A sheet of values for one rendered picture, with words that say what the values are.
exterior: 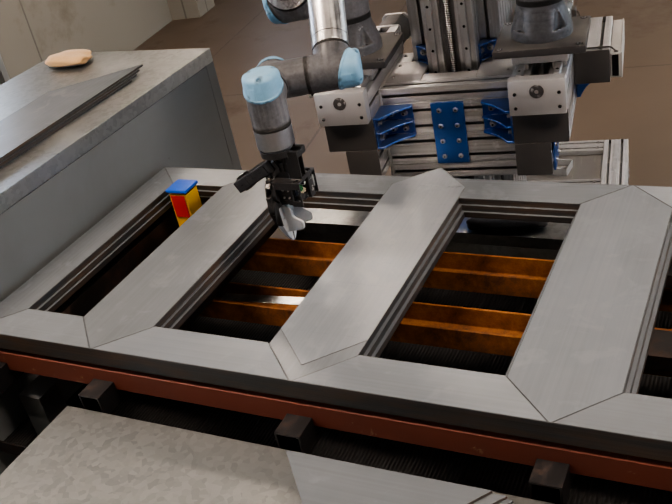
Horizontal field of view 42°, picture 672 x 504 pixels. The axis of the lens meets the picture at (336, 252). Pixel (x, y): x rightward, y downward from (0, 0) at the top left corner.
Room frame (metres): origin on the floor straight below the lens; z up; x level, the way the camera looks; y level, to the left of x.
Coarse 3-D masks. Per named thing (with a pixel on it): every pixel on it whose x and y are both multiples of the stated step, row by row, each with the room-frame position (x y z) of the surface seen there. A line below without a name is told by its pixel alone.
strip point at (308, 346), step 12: (288, 336) 1.34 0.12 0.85; (300, 336) 1.33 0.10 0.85; (312, 336) 1.32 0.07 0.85; (324, 336) 1.31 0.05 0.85; (336, 336) 1.30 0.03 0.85; (348, 336) 1.30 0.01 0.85; (300, 348) 1.29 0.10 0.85; (312, 348) 1.28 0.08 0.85; (324, 348) 1.28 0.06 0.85; (336, 348) 1.27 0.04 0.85; (300, 360) 1.26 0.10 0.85; (312, 360) 1.25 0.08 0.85
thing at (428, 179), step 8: (416, 176) 1.86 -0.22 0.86; (424, 176) 1.85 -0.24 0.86; (432, 176) 1.84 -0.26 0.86; (440, 176) 1.84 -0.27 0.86; (448, 176) 1.83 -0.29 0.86; (408, 184) 1.83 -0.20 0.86; (416, 184) 1.82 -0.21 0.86; (424, 184) 1.81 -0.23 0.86; (432, 184) 1.80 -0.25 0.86; (440, 184) 1.80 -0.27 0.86; (448, 184) 1.79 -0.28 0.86; (456, 184) 1.78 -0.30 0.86
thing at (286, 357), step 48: (336, 192) 1.87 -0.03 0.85; (240, 240) 1.76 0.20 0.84; (432, 240) 1.57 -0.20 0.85; (192, 288) 1.59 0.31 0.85; (0, 336) 1.56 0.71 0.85; (384, 336) 1.31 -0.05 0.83; (240, 384) 1.26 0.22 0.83; (288, 384) 1.21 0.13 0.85; (528, 432) 0.99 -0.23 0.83; (576, 432) 0.96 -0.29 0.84
